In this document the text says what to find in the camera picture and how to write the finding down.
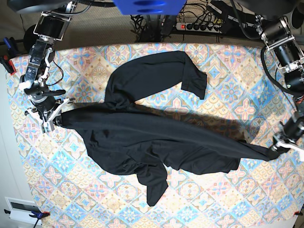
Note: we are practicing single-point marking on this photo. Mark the blue orange clamp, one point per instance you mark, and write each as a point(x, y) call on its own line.
point(12, 51)
point(38, 214)

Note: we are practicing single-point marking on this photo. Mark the black round stool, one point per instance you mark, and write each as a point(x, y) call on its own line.
point(29, 38)

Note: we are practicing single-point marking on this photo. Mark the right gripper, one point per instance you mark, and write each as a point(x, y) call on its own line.
point(47, 106)

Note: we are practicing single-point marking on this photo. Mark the blue mount plate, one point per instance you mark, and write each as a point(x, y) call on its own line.
point(149, 7)

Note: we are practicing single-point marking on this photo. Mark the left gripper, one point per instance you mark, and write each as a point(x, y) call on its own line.
point(293, 129)

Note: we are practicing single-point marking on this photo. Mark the white power strip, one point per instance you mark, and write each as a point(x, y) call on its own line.
point(211, 28)

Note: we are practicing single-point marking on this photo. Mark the white camera bracket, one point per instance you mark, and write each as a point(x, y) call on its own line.
point(46, 123)
point(281, 143)

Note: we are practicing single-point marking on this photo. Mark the blue orange clamp left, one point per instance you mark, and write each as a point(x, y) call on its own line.
point(12, 51)

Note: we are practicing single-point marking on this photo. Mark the black t-shirt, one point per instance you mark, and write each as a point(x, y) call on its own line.
point(124, 139)

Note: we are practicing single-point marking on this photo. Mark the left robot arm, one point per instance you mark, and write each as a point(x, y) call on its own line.
point(273, 29)

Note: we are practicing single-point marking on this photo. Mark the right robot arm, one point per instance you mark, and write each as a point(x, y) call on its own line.
point(50, 28)

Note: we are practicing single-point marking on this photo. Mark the blue orange clamp bottom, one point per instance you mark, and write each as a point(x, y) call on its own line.
point(38, 214)

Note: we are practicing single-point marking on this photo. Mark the white wall panel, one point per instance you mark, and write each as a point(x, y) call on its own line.
point(21, 209)

